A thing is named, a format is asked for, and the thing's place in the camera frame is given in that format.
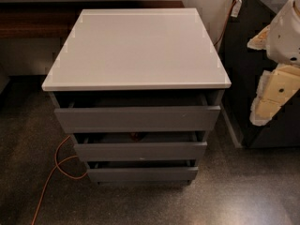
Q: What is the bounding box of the red coke can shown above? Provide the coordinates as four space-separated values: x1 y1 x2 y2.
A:
130 132 140 141

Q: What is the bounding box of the grey bottom drawer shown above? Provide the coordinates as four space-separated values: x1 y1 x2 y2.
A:
87 160 198 183

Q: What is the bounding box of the black cabinet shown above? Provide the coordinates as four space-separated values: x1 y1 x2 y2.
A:
218 0 300 148

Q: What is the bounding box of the grey drawer cabinet white top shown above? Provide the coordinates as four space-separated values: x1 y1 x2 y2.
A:
41 7 233 186

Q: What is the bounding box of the dark wooden bench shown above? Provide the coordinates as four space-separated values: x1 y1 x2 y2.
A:
0 1 184 38

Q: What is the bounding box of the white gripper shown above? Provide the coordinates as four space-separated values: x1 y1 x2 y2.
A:
247 0 300 127

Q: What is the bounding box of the grey top drawer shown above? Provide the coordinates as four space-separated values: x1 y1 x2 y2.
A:
54 93 220 133

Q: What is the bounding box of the orange cable on floor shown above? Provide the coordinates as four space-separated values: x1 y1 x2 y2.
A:
30 134 88 225

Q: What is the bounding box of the grey drawer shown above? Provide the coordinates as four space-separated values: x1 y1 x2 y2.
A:
87 160 198 183
54 93 220 133
73 132 207 161

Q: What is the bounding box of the white tag on cable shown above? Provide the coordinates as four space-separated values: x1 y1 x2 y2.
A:
231 0 242 18

